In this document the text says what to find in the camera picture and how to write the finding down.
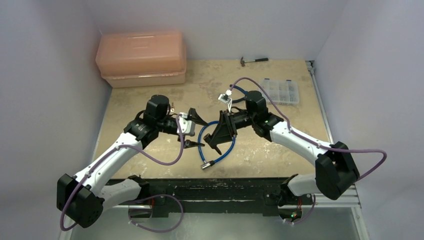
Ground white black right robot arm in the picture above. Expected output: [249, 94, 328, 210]
[203, 90, 360, 206]

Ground blue cable lock loop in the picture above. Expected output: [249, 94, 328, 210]
[197, 120, 236, 170]

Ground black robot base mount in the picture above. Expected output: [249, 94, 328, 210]
[124, 177, 313, 218]

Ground orange plastic toolbox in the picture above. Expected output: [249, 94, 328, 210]
[95, 30, 187, 88]

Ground aluminium frame rail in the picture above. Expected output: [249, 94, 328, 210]
[305, 60, 362, 209]

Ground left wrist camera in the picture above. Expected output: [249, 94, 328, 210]
[176, 112, 196, 137]

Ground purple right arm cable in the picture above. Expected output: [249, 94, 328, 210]
[230, 77, 388, 226]

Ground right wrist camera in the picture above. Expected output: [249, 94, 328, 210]
[217, 89, 233, 112]

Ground blue handled pliers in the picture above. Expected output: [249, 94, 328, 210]
[229, 84, 248, 104]

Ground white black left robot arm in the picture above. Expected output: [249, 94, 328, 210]
[56, 94, 207, 231]

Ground clear plastic screw organizer box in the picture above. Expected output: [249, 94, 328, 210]
[259, 78, 300, 105]

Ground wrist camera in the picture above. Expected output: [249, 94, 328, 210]
[176, 112, 196, 137]
[217, 89, 233, 112]

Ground small black handled hammer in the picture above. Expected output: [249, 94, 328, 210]
[240, 57, 269, 67]

